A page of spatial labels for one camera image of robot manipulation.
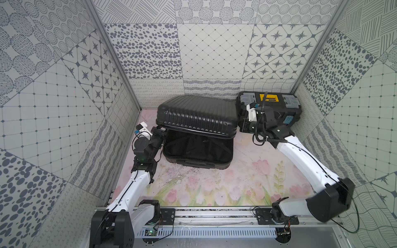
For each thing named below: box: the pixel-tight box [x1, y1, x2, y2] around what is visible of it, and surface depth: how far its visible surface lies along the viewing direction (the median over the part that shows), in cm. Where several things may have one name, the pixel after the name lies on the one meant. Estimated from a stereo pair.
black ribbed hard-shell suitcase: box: [155, 95, 239, 170], surface depth 71 cm
